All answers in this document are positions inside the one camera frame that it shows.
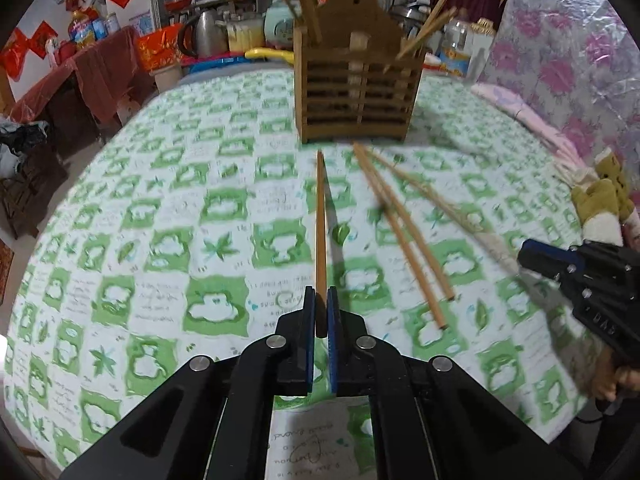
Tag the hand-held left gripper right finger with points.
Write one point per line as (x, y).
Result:
(333, 345)

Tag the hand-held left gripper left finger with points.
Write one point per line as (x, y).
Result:
(309, 345)

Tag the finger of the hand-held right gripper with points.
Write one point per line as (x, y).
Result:
(547, 266)
(550, 250)

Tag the slatted wooden chopstick holder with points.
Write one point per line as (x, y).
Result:
(350, 97)

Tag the person's right hand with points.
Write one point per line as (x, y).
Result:
(622, 379)

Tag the green and cream plush toy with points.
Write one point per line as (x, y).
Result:
(600, 200)

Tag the pink floral cloth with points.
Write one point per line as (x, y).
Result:
(525, 115)

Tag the green checked printed bedsheet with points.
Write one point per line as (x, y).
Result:
(200, 220)

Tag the floral plastic-wrapped mattress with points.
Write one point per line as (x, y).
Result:
(565, 40)

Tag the clear plastic bottle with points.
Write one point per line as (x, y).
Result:
(457, 50)

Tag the gold ornate container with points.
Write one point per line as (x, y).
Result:
(483, 26)

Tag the yellow plastic ladle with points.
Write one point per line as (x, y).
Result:
(270, 54)

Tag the blue plastic tray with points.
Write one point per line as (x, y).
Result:
(220, 63)

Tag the cream lidded pot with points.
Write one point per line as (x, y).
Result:
(245, 34)

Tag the light green rice cooker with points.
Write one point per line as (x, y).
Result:
(279, 26)

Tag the stainless steel kettle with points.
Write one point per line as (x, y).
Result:
(207, 36)

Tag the red printed gift bag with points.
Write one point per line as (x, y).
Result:
(157, 49)

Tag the red cloth covered table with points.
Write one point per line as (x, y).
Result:
(95, 72)

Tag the pile of dark clothes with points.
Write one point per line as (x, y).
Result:
(24, 136)

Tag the red metal bowl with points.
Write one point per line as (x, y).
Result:
(178, 0)

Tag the small red pot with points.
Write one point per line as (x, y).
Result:
(63, 51)

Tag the yellow cooking oil bottle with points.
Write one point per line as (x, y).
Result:
(80, 29)

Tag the red plastic bag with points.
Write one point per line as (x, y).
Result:
(12, 56)

